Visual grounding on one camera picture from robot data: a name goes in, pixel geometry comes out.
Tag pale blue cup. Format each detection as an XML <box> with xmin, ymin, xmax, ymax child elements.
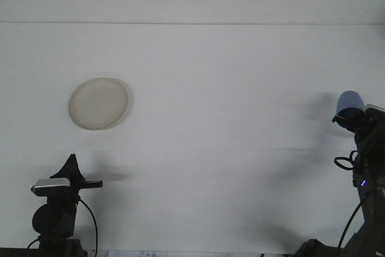
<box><xmin>336</xmin><ymin>90</ymin><xmax>366</xmax><ymax>117</ymax></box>

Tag pale round plate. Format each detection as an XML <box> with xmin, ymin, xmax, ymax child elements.
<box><xmin>68</xmin><ymin>76</ymin><xmax>131</xmax><ymax>131</ymax></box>

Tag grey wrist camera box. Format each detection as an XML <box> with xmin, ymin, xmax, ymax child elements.
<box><xmin>363</xmin><ymin>104</ymin><xmax>385</xmax><ymax>115</ymax></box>
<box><xmin>31</xmin><ymin>178</ymin><xmax>72</xmax><ymax>196</ymax></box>

